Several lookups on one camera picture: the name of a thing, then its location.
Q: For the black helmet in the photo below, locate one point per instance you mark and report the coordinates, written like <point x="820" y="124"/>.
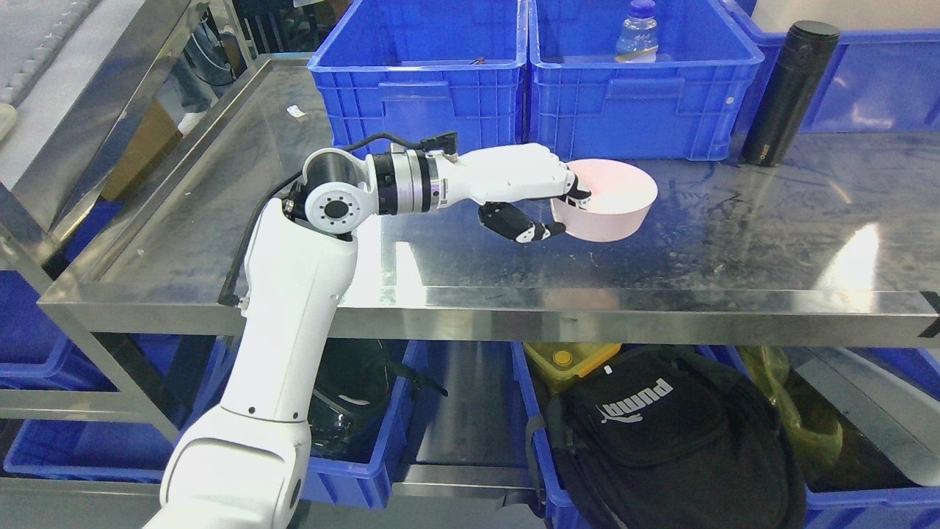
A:
<point x="352" y="393"/>

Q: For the black puma bag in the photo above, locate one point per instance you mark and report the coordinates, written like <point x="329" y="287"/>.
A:
<point x="660" y="436"/>

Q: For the blue plastic crate middle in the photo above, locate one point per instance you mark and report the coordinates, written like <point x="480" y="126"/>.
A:
<point x="582" y="103"/>

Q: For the black thermos flask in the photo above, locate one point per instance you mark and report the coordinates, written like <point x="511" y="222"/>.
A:
<point x="804" y="56"/>

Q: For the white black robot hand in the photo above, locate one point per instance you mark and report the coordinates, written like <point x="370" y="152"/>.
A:
<point x="496" y="178"/>

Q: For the yellow plastic container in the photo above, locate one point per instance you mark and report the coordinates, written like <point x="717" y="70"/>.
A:
<point x="562" y="362"/>

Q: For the pink ikea bowl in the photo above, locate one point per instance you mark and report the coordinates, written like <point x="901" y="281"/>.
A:
<point x="622" y="195"/>

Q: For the blue plastic crate left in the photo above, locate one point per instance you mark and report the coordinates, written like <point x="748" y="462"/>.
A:
<point x="416" y="69"/>

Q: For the blue crate far left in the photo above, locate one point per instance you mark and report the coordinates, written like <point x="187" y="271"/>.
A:
<point x="36" y="354"/>

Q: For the clear water bottle blue cap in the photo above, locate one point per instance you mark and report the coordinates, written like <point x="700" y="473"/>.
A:
<point x="638" y="41"/>

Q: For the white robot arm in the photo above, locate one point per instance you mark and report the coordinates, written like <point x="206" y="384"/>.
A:
<point x="300" y="255"/>

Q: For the blue lower crate right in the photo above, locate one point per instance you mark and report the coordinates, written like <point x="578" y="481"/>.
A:
<point x="874" y="508"/>

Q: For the blue plastic crate right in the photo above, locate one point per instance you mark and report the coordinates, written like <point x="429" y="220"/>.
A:
<point x="883" y="76"/>

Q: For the blue lower crate left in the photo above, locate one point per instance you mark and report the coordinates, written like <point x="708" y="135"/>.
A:
<point x="352" y="477"/>

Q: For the blue plastic crate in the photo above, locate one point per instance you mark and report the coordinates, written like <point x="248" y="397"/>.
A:
<point x="883" y="76"/>
<point x="582" y="103"/>
<point x="416" y="69"/>

